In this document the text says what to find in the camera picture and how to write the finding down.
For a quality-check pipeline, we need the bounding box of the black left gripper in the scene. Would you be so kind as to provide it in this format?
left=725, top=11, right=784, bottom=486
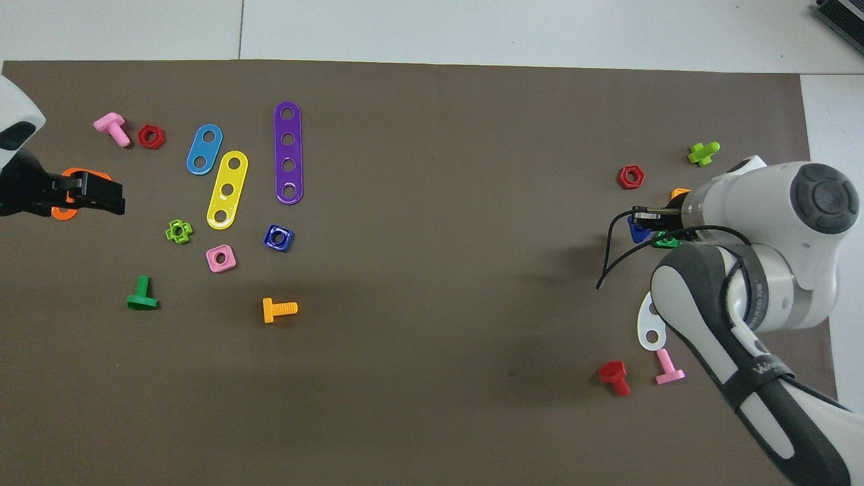
left=0, top=147, right=127, bottom=218

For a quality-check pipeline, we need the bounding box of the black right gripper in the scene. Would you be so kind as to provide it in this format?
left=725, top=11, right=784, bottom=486
left=645, top=202, right=686, bottom=237

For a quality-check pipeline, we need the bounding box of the blue square nut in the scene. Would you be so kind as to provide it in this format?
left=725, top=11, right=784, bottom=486
left=263, top=224, right=294, bottom=253

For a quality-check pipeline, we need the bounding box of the orange heart-shaped plate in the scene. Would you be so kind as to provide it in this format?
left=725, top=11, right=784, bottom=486
left=51, top=167, right=113, bottom=221

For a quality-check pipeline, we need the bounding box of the pink plastic bolt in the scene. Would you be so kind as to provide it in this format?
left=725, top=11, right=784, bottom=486
left=655, top=348, right=686, bottom=385
left=93, top=112, right=132, bottom=149

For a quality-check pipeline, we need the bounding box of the lime green cross bolt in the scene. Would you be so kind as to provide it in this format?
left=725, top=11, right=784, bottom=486
left=687, top=141, right=721, bottom=167

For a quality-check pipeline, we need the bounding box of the white curved perforated plate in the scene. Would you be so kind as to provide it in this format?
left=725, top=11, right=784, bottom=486
left=637, top=290, right=669, bottom=352

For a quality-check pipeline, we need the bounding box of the green plastic bolt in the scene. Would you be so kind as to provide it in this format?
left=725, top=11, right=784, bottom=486
left=127, top=275, right=159, bottom=311

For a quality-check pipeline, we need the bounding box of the blue two-hole plate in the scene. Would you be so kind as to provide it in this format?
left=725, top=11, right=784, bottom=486
left=186, top=124, right=223, bottom=176

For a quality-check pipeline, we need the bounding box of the pink square nut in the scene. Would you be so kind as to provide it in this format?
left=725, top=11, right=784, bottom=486
left=206, top=244, right=238, bottom=273

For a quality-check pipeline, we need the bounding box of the yellow three-hole plate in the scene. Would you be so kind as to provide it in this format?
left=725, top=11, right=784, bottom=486
left=206, top=151, right=249, bottom=231

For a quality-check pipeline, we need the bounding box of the red plastic bolt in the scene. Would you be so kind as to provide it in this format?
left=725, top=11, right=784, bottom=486
left=598, top=361, right=631, bottom=396

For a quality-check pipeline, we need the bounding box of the purple four-hole strip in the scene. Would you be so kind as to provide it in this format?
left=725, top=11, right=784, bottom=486
left=273, top=101, right=304, bottom=205

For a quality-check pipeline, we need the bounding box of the orange plastic bolt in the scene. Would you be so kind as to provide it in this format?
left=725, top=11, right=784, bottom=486
left=263, top=298, right=298, bottom=324

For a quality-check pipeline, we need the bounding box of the brown table mat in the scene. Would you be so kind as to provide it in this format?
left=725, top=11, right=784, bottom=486
left=0, top=59, right=848, bottom=486

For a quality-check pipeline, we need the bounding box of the grey ribbed device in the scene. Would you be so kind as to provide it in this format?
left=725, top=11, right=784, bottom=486
left=813, top=0, right=864, bottom=55

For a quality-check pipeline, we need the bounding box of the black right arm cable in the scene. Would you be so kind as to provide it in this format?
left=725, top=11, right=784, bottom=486
left=597, top=206, right=757, bottom=325

